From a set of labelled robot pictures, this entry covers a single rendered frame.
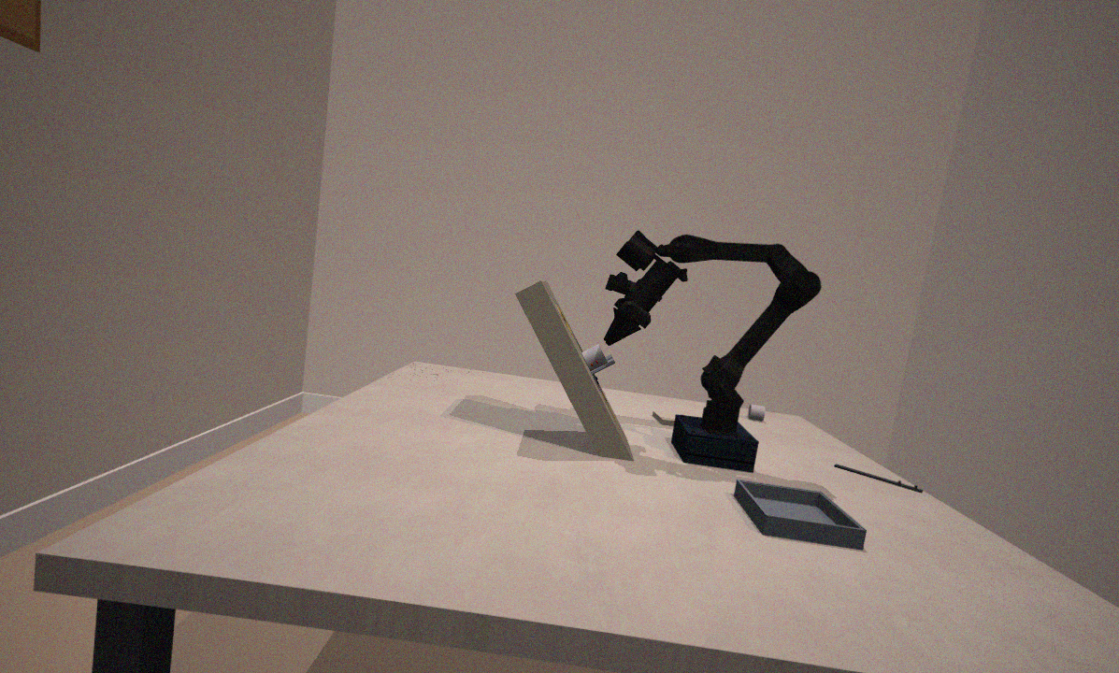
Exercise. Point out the dark grey flat bar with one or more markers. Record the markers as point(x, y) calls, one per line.
point(880, 478)

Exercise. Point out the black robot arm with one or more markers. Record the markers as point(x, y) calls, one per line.
point(721, 375)

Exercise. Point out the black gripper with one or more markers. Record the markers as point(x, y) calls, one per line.
point(632, 313)

